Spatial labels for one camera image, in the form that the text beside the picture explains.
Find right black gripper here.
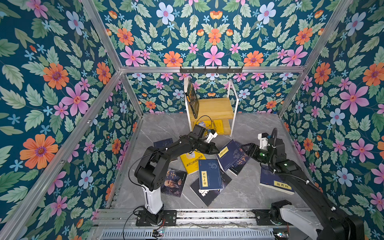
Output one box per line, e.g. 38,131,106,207
240,143,275,167

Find white wooden two-tier shelf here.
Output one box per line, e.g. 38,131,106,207
184,79,239,137

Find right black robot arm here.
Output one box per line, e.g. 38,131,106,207
241,143,365,240

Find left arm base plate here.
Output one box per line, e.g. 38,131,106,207
136,210,178,227

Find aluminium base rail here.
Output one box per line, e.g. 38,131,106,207
93,208,293,228

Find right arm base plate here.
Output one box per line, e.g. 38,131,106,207
252,209,282,226

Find yellow cartoon cover book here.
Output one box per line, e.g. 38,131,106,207
180,151,206,175

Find dark portrait book front left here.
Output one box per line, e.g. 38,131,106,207
161,168,188,198

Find dark portrait book right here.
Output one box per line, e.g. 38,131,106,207
229,149,250,176

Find navy book far right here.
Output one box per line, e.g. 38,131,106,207
260,166,295,195

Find navy book yellow label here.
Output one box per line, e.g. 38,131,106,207
217,140,245,172
199,159,223,191

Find yellow book on lower shelf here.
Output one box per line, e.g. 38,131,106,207
197,120,225,135

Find navy book far left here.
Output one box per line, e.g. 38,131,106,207
154,138,174,149

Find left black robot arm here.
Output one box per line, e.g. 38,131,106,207
135,132,219,225

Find black hook rail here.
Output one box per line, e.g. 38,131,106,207
179,66,243,75

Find black book leaning on shelf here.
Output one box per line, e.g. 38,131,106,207
185,79,200,119

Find black book white characters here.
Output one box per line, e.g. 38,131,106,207
190,171,232,207

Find dark portrait book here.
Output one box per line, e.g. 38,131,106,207
229,149,250,176
161,168,188,198

